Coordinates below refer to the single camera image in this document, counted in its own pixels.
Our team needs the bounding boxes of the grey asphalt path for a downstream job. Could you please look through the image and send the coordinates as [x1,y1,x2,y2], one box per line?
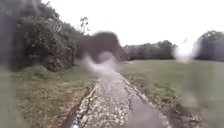
[68,68,174,128]

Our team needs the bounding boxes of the distant row of trees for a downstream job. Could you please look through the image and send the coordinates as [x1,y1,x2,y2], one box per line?
[123,29,224,63]

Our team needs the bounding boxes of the grass field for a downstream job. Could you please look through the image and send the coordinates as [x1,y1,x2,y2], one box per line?
[119,59,224,128]

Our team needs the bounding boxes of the wood of trees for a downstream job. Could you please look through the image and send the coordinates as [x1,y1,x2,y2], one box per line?
[0,0,91,73]

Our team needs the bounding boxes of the grass verge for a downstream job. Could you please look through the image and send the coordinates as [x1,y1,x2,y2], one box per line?
[0,64,98,128]

